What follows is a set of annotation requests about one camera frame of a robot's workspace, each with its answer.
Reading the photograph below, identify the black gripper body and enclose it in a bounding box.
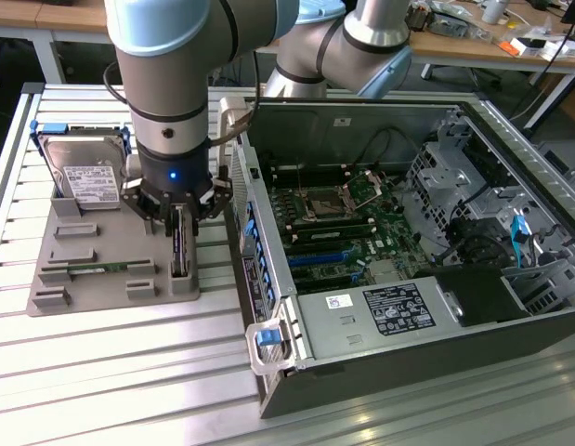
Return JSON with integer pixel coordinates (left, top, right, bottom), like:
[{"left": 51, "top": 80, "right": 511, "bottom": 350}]
[{"left": 138, "top": 141, "right": 213, "bottom": 205}]

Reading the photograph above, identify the white cup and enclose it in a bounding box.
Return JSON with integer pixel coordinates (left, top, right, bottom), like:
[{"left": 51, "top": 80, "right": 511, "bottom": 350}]
[{"left": 481, "top": 0, "right": 509, "bottom": 24}]

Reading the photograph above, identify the black round fan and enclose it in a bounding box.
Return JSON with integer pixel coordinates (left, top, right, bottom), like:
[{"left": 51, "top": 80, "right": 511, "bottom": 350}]
[{"left": 447, "top": 217, "right": 507, "bottom": 271}]

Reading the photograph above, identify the CPU socket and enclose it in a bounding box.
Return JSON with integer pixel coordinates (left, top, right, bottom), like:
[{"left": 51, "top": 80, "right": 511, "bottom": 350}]
[{"left": 298, "top": 188, "right": 358, "bottom": 222}]

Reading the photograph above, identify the black wire loop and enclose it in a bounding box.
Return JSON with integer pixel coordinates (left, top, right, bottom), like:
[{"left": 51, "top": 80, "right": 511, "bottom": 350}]
[{"left": 356, "top": 128, "right": 409, "bottom": 169}]

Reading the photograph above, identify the green RAM stick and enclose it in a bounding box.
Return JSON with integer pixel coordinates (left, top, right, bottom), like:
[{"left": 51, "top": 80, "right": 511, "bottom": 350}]
[{"left": 68, "top": 262, "right": 130, "bottom": 273}]

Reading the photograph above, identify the grey power supply unit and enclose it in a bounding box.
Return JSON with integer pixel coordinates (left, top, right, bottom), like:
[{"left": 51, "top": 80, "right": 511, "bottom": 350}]
[{"left": 295, "top": 276, "right": 463, "bottom": 361}]

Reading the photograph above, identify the green motherboard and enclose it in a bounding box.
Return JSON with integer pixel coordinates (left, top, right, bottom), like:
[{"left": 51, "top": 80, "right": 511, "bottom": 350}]
[{"left": 263, "top": 162, "right": 432, "bottom": 296}]

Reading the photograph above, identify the tall grey case handle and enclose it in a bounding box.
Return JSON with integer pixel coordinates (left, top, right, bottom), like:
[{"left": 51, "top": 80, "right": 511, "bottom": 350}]
[{"left": 219, "top": 96, "right": 259, "bottom": 169}]

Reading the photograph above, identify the black RAM slot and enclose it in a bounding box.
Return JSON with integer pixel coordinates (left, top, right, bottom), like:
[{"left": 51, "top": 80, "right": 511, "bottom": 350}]
[{"left": 269, "top": 166, "right": 351, "bottom": 190}]

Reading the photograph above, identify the metal socket cover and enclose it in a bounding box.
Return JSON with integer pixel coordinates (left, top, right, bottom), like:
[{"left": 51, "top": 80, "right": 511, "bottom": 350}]
[{"left": 341, "top": 170, "right": 393, "bottom": 208}]

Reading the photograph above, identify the grey handle with blue latch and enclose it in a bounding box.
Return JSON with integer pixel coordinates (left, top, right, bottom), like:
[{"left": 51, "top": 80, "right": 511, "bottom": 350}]
[{"left": 245, "top": 319, "right": 297, "bottom": 375}]

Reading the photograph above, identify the black expansion slot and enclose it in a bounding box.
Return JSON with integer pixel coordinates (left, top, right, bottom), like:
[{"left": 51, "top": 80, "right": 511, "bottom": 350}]
[{"left": 294, "top": 272, "right": 358, "bottom": 295}]

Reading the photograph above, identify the cluttered wooden desk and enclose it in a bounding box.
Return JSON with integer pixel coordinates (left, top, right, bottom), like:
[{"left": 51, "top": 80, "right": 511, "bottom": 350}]
[{"left": 407, "top": 0, "right": 575, "bottom": 80}]

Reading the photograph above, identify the black fan shroud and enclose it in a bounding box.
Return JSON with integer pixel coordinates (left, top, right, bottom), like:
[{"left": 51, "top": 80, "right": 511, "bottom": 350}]
[{"left": 414, "top": 267, "right": 530, "bottom": 327}]

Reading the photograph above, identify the blue expansion slot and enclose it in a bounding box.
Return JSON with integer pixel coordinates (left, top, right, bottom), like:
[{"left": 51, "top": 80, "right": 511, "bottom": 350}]
[{"left": 286, "top": 249, "right": 356, "bottom": 269}]

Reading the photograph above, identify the metal disk bay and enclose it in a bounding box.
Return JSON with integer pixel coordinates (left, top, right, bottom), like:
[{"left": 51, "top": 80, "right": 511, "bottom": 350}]
[{"left": 405, "top": 118, "right": 502, "bottom": 219}]

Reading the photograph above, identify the graphics card with metal bracket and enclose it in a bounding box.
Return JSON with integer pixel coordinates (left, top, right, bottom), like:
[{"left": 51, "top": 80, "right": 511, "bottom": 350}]
[{"left": 169, "top": 203, "right": 196, "bottom": 281}]

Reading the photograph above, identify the white and orange box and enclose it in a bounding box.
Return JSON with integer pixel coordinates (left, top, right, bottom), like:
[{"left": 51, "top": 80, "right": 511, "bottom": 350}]
[{"left": 498, "top": 35, "right": 548, "bottom": 59}]

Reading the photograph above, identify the open black PC case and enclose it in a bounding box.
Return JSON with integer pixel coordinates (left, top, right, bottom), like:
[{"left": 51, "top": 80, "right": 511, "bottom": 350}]
[{"left": 216, "top": 92, "right": 575, "bottom": 419}]

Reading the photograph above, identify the grey parts rack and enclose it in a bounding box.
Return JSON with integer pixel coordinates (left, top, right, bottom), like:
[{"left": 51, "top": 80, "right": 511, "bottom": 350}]
[{"left": 25, "top": 155, "right": 203, "bottom": 318}]

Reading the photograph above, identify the blue wire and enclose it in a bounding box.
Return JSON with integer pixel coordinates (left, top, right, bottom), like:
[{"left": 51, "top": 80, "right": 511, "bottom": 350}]
[{"left": 509, "top": 214, "right": 532, "bottom": 270}]

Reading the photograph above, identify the black RAM stick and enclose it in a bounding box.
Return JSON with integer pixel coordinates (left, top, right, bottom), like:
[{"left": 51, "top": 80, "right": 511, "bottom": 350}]
[{"left": 291, "top": 222, "right": 379, "bottom": 243}]

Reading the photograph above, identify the hard disk with blue bracket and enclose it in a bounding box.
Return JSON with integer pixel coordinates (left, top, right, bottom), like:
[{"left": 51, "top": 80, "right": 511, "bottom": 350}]
[{"left": 30, "top": 119, "right": 134, "bottom": 210}]

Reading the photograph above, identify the wooden desk with white frame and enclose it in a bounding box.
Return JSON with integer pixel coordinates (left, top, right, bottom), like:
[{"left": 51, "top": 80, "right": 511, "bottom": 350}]
[{"left": 0, "top": 0, "right": 283, "bottom": 85}]

